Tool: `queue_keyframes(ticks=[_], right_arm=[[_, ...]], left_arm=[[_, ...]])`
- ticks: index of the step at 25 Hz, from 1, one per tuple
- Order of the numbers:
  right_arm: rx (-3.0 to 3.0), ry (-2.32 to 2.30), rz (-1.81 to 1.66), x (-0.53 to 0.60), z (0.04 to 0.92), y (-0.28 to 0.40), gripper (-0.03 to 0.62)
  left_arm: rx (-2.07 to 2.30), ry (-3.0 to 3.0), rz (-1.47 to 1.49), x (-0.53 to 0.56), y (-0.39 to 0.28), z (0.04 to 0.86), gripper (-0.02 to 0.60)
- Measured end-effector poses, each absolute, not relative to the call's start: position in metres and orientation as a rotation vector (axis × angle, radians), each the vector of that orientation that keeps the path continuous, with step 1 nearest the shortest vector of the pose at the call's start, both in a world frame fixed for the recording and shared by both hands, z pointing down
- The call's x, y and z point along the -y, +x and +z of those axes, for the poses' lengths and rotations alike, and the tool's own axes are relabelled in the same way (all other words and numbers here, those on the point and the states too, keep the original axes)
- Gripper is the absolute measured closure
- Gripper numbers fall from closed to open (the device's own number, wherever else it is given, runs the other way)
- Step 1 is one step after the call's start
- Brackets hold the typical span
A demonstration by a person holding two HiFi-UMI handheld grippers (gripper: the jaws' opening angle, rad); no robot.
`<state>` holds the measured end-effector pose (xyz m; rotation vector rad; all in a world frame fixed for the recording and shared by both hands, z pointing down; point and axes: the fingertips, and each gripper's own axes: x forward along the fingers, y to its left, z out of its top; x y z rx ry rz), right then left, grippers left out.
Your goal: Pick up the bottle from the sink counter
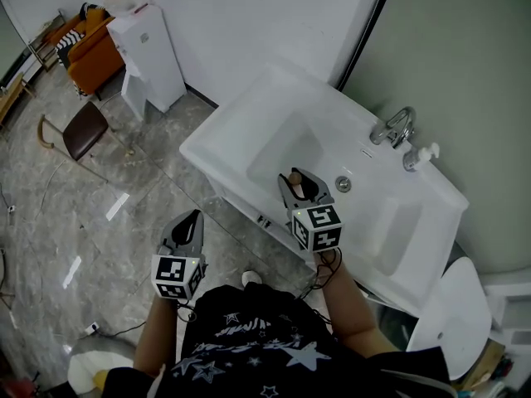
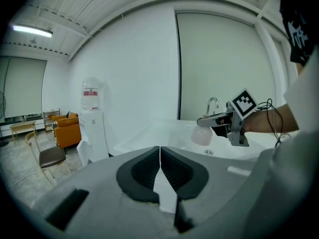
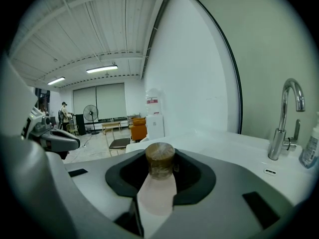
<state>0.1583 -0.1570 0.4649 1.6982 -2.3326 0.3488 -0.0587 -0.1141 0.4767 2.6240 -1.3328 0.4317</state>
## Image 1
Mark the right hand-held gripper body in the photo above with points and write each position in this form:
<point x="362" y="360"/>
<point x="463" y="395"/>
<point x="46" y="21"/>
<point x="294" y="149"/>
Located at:
<point x="317" y="228"/>

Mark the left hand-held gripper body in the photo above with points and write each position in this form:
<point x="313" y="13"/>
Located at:
<point x="174" y="274"/>

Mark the white soap dispenser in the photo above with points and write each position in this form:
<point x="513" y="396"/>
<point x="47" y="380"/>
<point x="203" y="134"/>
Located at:
<point x="419" y="156"/>

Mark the orange sofa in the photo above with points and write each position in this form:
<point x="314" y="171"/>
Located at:
<point x="89" y="58"/>

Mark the white vanity cabinet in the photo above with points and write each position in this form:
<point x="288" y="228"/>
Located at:
<point x="249" y="210"/>

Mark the white round floor object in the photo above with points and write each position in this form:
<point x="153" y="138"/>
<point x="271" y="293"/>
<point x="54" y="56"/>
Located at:
<point x="95" y="369"/>

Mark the chrome faucet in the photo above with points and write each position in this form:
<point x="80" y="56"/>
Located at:
<point x="394" y="129"/>

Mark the white bathroom sink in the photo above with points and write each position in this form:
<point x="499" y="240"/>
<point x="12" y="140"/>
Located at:
<point x="232" y="139"/>

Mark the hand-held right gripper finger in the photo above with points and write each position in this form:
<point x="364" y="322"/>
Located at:
<point x="287" y="193"/>
<point x="317" y="185"/>

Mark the person's right forearm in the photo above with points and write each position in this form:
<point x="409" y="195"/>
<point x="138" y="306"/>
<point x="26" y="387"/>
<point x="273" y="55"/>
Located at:
<point x="352" y="309"/>

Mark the black star print shirt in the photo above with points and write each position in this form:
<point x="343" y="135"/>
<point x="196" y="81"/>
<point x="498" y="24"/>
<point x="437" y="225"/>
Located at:
<point x="269" y="346"/>

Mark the white storage box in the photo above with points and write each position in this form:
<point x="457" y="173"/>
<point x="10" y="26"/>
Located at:
<point x="510" y="309"/>

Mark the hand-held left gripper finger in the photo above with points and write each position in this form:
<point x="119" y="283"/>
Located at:
<point x="179" y="228"/>
<point x="199" y="230"/>

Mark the white power strip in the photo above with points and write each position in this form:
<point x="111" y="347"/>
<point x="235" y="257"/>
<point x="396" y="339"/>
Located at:
<point x="92" y="327"/>

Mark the striped black white pillow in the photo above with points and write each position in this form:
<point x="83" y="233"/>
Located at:
<point x="68" y="42"/>

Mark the white shoe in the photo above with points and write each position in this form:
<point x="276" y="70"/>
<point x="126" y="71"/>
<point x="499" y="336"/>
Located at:
<point x="251" y="277"/>

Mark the white toilet lid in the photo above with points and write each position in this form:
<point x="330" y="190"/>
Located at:
<point x="456" y="317"/>

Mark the metal frame shelf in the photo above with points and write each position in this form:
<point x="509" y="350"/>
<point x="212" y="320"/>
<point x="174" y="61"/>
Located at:
<point x="45" y="40"/>

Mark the person's left forearm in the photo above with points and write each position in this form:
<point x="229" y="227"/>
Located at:
<point x="155" y="338"/>

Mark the small brown object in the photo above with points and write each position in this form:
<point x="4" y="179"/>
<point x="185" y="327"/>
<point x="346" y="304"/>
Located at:
<point x="295" y="181"/>

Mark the brown seat wooden chair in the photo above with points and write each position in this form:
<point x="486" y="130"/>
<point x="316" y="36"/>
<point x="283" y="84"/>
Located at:
<point x="85" y="131"/>

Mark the white water dispenser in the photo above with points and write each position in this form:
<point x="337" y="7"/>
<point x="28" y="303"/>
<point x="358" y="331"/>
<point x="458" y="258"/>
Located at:
<point x="145" y="56"/>

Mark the low wooden table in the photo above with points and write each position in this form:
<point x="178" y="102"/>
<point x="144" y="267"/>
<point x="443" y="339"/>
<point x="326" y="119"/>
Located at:
<point x="12" y="98"/>

